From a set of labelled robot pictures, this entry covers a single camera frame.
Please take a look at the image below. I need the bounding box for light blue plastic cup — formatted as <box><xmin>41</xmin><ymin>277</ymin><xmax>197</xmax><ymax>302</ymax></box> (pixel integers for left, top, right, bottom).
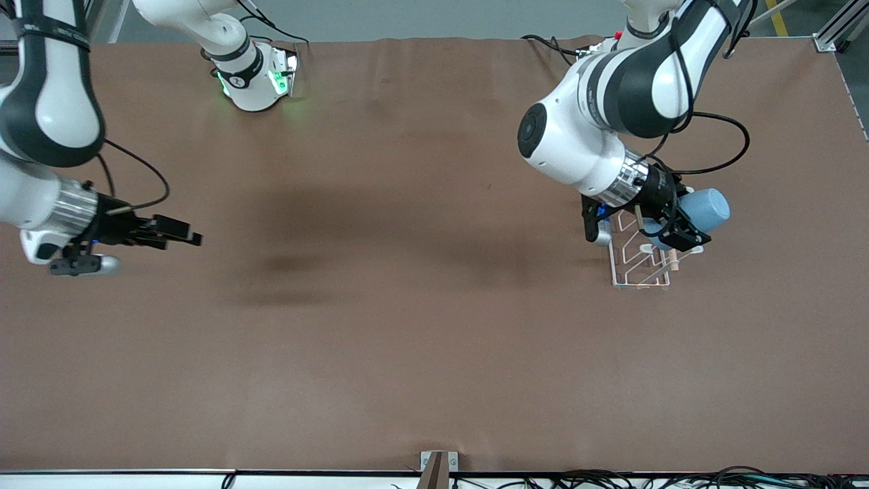
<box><xmin>642</xmin><ymin>188</ymin><xmax>731</xmax><ymax>251</ymax></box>

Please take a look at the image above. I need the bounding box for brown table cover sheet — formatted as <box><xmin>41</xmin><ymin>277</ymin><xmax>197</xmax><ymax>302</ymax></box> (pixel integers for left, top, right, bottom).
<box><xmin>0</xmin><ymin>35</ymin><xmax>869</xmax><ymax>474</ymax></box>

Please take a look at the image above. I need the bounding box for white wire cup holder rack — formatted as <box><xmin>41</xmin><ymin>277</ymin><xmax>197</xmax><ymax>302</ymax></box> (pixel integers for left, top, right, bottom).
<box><xmin>608</xmin><ymin>204</ymin><xmax>705</xmax><ymax>291</ymax></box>

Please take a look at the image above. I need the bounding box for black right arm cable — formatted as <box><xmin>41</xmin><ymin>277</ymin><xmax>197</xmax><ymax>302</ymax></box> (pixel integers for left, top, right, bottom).
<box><xmin>95</xmin><ymin>139</ymin><xmax>170</xmax><ymax>213</ymax></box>

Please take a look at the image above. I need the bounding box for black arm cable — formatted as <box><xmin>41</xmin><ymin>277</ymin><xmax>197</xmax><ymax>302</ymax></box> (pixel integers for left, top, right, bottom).
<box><xmin>645</xmin><ymin>0</ymin><xmax>758</xmax><ymax>179</ymax></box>
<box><xmin>95</xmin><ymin>139</ymin><xmax>170</xmax><ymax>213</ymax></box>

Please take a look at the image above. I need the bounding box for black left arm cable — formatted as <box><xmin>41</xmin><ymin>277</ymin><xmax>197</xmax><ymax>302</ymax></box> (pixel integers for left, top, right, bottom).
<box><xmin>645</xmin><ymin>0</ymin><xmax>758</xmax><ymax>179</ymax></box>

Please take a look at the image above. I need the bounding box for thin black base cable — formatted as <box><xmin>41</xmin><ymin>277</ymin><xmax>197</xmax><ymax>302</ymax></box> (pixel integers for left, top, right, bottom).
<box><xmin>236</xmin><ymin>0</ymin><xmax>310</xmax><ymax>46</ymax></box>
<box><xmin>521</xmin><ymin>34</ymin><xmax>586</xmax><ymax>70</ymax></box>

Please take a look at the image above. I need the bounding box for aluminium frame profile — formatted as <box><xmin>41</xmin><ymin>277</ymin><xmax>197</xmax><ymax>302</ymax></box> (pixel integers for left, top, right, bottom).
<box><xmin>811</xmin><ymin>0</ymin><xmax>869</xmax><ymax>54</ymax></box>

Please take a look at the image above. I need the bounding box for metal bracket with wooden post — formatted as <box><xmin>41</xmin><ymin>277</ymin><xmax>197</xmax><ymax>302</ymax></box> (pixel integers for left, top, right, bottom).
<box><xmin>418</xmin><ymin>450</ymin><xmax>460</xmax><ymax>489</ymax></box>

